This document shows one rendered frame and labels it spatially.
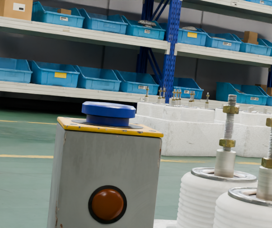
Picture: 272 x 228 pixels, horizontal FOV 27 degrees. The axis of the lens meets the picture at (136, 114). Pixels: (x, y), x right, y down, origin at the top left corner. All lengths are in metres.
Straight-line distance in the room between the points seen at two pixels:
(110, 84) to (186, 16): 1.65
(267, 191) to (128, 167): 0.19
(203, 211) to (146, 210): 0.23
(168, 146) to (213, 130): 0.31
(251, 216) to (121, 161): 0.16
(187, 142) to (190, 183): 2.32
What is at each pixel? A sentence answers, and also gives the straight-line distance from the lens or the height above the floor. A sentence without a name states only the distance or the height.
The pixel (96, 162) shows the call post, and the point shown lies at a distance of 0.39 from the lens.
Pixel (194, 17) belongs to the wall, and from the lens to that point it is 6.63.
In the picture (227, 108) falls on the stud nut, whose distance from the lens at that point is 0.65.
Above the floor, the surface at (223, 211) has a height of 0.24.
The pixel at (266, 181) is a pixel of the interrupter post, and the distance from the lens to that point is 0.54.
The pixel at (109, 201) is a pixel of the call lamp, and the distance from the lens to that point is 0.39.
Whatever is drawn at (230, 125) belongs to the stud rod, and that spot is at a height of 0.31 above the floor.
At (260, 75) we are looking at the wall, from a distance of 7.22.
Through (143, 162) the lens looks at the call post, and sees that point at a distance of 0.40.
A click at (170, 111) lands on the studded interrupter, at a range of 2.91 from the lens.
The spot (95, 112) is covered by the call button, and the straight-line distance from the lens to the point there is 0.41.
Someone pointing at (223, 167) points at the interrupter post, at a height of 0.26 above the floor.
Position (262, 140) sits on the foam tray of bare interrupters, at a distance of 3.32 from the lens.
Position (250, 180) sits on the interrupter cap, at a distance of 0.64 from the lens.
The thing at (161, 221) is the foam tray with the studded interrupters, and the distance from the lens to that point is 0.72.
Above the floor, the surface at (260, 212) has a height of 0.25.
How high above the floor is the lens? 0.35
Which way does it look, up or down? 3 degrees down
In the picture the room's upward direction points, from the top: 6 degrees clockwise
